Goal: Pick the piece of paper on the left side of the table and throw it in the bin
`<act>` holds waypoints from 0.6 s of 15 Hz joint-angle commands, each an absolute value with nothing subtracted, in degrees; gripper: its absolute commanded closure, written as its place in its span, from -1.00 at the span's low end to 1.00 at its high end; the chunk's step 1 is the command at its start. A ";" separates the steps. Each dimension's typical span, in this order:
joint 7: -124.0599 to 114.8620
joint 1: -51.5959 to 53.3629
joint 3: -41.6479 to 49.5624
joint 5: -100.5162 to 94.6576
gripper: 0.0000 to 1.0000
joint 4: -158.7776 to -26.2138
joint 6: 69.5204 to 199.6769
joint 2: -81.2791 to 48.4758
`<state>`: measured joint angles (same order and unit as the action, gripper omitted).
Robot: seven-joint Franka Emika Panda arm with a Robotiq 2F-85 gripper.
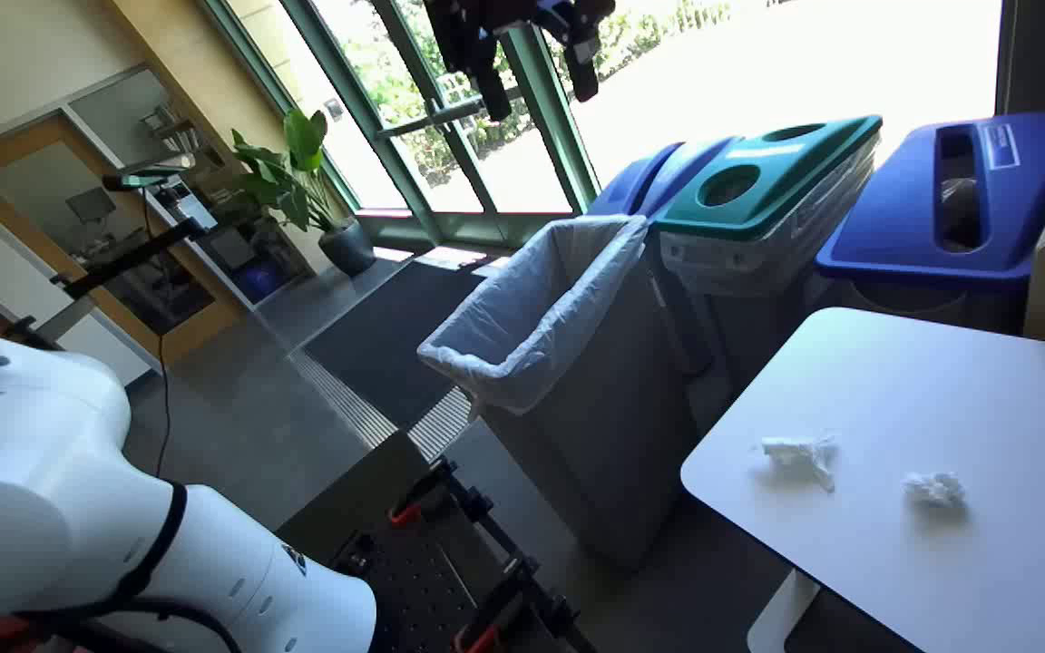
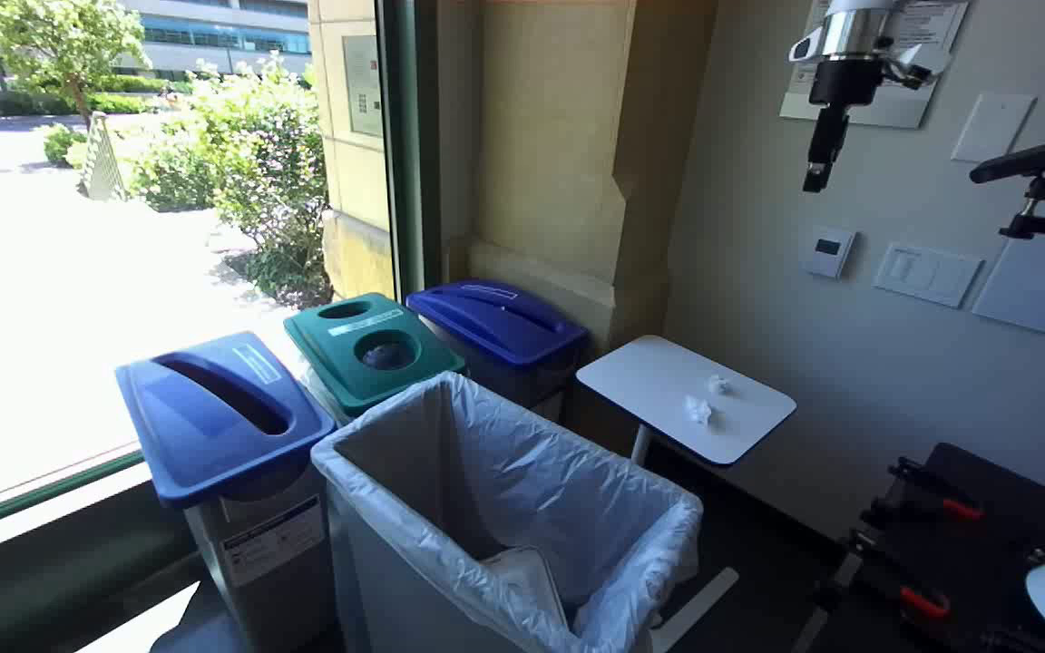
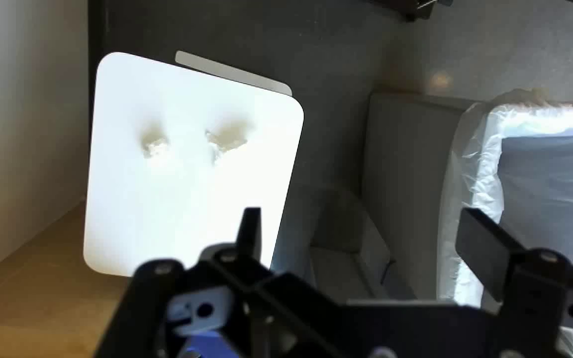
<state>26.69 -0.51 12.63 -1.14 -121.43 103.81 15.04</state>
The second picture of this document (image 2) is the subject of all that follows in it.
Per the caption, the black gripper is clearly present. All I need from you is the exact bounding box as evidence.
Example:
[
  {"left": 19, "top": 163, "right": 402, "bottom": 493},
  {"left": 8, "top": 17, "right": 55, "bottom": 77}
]
[{"left": 803, "top": 58, "right": 883, "bottom": 191}]

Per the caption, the white paper ball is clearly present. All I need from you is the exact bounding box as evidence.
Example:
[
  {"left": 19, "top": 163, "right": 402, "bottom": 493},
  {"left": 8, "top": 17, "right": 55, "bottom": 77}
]
[{"left": 685, "top": 397, "right": 713, "bottom": 427}]

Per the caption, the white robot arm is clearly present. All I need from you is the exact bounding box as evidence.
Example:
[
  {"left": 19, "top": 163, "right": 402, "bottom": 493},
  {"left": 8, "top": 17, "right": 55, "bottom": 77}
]
[{"left": 787, "top": 0, "right": 967, "bottom": 191}]

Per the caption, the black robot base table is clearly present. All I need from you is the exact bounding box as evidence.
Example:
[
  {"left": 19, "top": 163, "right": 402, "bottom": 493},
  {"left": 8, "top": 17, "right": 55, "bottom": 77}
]
[{"left": 814, "top": 444, "right": 1045, "bottom": 653}]

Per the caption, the far blue recycling bin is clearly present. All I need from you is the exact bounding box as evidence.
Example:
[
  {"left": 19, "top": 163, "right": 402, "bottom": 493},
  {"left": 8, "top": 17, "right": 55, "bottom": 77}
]
[{"left": 405, "top": 278, "right": 587, "bottom": 406}]

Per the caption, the green round-hole bin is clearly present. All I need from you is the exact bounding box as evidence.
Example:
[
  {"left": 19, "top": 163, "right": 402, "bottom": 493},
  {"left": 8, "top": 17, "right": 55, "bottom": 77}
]
[{"left": 281, "top": 295, "right": 464, "bottom": 417}]

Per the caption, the grey bin with liner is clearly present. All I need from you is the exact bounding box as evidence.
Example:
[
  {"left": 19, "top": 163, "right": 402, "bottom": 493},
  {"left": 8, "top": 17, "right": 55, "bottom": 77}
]
[{"left": 313, "top": 375, "right": 704, "bottom": 653}]

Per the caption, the blue slot-lid recycling bin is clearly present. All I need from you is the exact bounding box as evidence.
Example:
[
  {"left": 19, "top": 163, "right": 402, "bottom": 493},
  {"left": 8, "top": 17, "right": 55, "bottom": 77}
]
[{"left": 117, "top": 330, "right": 336, "bottom": 653}]

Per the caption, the white side table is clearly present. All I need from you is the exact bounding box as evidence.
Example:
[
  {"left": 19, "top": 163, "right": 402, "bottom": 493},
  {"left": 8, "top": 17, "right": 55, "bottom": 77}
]
[{"left": 577, "top": 335, "right": 794, "bottom": 468}]

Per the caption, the white wall thermostat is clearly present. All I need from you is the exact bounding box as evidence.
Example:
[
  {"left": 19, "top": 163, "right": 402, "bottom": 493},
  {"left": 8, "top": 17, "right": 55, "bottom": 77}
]
[{"left": 808, "top": 231, "right": 855, "bottom": 278}]

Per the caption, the white wall switch plate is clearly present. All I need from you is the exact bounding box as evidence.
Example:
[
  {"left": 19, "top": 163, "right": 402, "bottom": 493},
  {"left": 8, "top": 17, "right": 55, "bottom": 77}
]
[{"left": 873, "top": 242, "right": 983, "bottom": 308}]

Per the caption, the black camera on stand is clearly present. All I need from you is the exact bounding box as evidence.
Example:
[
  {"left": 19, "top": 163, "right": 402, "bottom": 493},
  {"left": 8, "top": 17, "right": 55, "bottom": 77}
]
[{"left": 967, "top": 146, "right": 1045, "bottom": 241}]

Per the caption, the orange-handled clamp far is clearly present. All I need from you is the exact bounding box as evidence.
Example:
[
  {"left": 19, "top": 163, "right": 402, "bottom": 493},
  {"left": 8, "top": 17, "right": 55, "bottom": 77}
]
[{"left": 861, "top": 458, "right": 987, "bottom": 527}]

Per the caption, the orange-handled clamp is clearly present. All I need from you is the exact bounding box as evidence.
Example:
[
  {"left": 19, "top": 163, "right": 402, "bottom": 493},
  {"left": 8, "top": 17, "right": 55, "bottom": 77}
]
[
  {"left": 861, "top": 458, "right": 987, "bottom": 527},
  {"left": 789, "top": 531, "right": 949, "bottom": 653}
]

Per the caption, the orange-handled clamp near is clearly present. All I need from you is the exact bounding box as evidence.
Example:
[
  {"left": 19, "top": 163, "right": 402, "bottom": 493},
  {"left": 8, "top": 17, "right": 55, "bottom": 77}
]
[{"left": 789, "top": 531, "right": 949, "bottom": 653}]

